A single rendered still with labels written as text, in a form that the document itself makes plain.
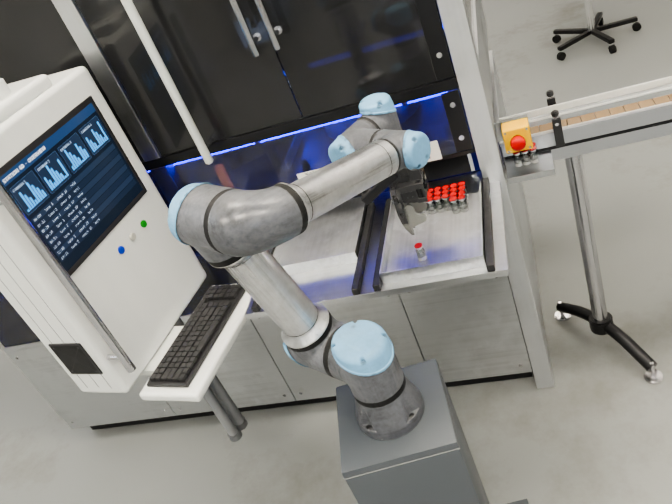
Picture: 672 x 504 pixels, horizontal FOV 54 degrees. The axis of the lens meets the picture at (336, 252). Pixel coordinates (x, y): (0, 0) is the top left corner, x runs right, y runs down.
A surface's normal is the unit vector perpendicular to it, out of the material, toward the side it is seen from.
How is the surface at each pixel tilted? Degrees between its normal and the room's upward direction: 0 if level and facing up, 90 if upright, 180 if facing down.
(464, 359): 90
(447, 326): 90
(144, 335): 90
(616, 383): 0
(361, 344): 8
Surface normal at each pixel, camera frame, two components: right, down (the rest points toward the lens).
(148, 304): 0.89, -0.08
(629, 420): -0.33, -0.77
